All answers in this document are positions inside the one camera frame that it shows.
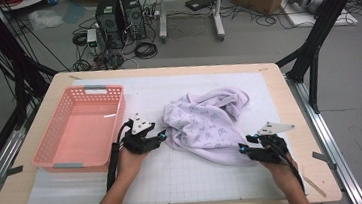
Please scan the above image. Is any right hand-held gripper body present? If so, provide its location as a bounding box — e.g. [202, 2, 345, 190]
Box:
[244, 118, 299, 168]

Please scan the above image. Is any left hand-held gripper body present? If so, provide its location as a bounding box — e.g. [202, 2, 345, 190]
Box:
[118, 109, 164, 157]

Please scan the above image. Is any lilac printed towel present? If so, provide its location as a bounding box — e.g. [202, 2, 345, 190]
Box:
[158, 84, 263, 176]

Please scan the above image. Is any pink plastic basket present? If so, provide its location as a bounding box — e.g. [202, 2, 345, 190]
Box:
[25, 80, 133, 179]

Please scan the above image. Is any person's right hand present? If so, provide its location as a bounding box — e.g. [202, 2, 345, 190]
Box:
[259, 153, 303, 192]

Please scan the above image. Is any person's left hand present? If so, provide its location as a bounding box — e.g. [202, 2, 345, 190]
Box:
[113, 145, 154, 186]

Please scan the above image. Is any dark grey table clamp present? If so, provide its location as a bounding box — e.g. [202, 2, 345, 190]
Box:
[311, 148, 338, 173]
[0, 164, 26, 184]

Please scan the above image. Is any beige tape strip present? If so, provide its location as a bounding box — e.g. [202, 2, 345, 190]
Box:
[301, 171, 329, 201]

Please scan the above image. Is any white grid mat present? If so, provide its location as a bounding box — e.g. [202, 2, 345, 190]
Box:
[12, 59, 297, 204]

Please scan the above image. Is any small white device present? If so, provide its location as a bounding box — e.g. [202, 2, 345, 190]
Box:
[85, 28, 99, 49]

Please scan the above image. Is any white metal stand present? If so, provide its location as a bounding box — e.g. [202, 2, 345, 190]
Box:
[155, 0, 231, 48]

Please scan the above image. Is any black computer tower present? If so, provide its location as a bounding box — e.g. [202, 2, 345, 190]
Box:
[93, 0, 128, 52]
[120, 0, 148, 41]

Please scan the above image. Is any black flat device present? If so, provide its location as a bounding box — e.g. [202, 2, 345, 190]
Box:
[184, 0, 218, 13]

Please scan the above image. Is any white flat board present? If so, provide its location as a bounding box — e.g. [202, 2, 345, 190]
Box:
[281, 0, 359, 33]

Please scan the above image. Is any white plastic bag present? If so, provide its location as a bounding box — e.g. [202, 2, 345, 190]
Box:
[28, 6, 65, 32]

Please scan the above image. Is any white round table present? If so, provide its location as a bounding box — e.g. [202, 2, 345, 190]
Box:
[0, 0, 53, 13]

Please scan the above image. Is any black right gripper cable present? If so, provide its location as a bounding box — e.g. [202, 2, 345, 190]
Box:
[271, 139, 306, 197]

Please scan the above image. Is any aluminium rail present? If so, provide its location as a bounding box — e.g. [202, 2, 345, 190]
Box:
[0, 104, 46, 204]
[285, 66, 362, 204]

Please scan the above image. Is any coiled black cable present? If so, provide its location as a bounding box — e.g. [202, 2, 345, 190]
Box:
[133, 40, 160, 61]

